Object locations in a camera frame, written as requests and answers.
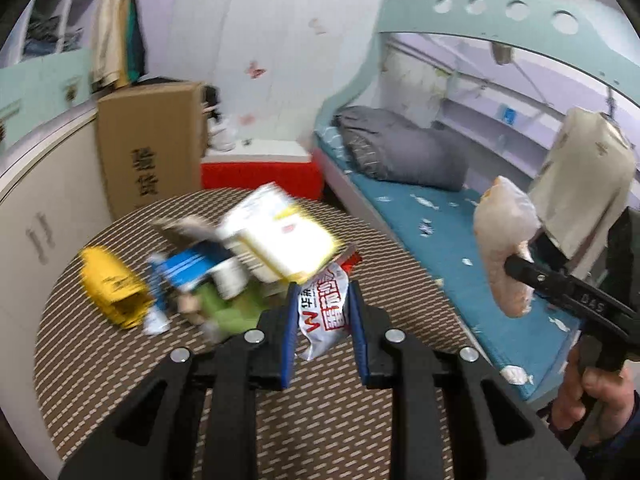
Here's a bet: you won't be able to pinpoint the white bag on bench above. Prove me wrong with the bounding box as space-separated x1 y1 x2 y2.
207 116 238 152

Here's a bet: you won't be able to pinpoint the teal bunk bed frame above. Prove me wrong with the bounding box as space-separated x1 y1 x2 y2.
314 0 639 133

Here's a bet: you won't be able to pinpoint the white wardrobe with butterflies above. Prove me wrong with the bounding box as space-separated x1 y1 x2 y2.
163 0 381 140

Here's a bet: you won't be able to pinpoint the yellow snack bag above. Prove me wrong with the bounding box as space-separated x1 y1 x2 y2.
79 246 153 330

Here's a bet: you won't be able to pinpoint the red storage bench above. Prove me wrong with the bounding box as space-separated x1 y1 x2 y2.
201 153 324 200

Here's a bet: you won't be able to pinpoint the cardboard box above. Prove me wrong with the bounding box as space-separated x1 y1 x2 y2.
96 82 204 219

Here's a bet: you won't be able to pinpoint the white red snack bag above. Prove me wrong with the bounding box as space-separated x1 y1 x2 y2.
298 245 362 362

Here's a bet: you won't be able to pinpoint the person right hand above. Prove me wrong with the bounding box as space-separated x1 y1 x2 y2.
551 344 636 446

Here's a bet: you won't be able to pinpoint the white yellow paper package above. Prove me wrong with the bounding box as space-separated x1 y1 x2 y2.
217 182 340 285

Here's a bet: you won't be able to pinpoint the hanging clothes on shelf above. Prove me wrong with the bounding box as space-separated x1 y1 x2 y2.
91 0 146 89

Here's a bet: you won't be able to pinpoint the blue white wrapper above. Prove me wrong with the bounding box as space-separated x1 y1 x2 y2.
144 240 248 342

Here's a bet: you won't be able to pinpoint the grey folded duvet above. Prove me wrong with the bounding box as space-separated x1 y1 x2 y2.
335 106 469 192

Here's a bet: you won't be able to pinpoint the green wrapper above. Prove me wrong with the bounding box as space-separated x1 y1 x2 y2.
195 282 274 336

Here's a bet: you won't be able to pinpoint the beige plastic bag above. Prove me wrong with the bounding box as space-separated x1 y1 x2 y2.
473 176 540 318

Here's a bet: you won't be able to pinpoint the teal quilted mattress cover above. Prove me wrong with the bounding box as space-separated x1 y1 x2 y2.
314 129 579 406

